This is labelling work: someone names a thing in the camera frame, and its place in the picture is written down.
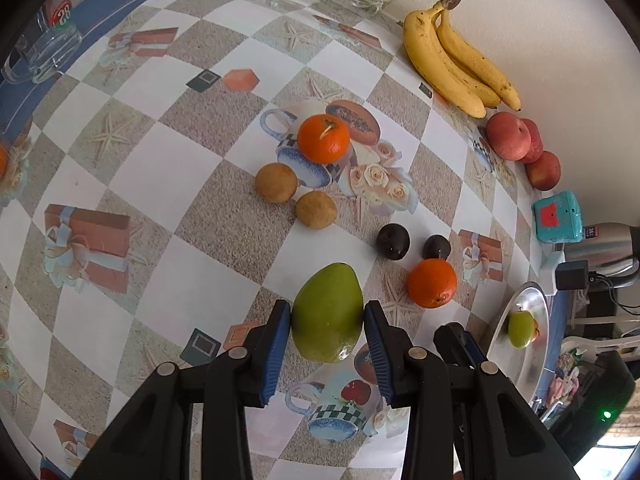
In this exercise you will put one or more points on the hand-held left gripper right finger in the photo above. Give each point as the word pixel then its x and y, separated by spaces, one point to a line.
pixel 376 345

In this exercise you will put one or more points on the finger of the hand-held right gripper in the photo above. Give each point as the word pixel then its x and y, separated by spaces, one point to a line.
pixel 452 340

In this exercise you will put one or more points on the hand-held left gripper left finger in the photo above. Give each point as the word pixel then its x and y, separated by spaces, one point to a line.
pixel 278 345

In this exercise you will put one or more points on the green mango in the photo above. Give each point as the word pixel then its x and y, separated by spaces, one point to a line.
pixel 327 310
pixel 520 328

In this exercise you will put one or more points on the orange tangerine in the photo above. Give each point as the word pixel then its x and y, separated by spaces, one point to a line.
pixel 322 138
pixel 432 283
pixel 536 330

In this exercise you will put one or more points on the round steel plate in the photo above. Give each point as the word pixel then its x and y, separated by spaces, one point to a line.
pixel 525 372

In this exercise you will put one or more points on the dark purple plum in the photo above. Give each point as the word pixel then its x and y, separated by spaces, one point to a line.
pixel 393 241
pixel 436 247

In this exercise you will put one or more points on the round brown fruit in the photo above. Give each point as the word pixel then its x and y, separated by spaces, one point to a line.
pixel 316 209
pixel 276 182

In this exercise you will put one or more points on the pink floral pouch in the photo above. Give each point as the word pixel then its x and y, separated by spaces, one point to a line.
pixel 567 375

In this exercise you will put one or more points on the white chair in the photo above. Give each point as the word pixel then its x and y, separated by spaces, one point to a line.
pixel 600 343

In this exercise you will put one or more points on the white power adapter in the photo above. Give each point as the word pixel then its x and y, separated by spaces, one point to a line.
pixel 550 272

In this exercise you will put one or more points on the black charger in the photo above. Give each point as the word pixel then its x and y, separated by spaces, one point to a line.
pixel 572 275

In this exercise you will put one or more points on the stainless steel thermos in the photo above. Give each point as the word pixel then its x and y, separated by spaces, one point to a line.
pixel 607 247

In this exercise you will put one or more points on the teal plastic box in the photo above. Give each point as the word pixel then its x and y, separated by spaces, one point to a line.
pixel 557 216

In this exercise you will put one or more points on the red apple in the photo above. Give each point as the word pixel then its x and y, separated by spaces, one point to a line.
pixel 536 141
pixel 507 135
pixel 544 171

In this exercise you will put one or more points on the checkered printed tablecloth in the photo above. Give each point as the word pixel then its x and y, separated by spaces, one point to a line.
pixel 150 160

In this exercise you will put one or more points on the yellow banana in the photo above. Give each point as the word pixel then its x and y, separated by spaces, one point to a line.
pixel 425 55
pixel 480 62
pixel 482 91

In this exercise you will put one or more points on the glass mug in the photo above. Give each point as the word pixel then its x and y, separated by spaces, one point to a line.
pixel 45 55

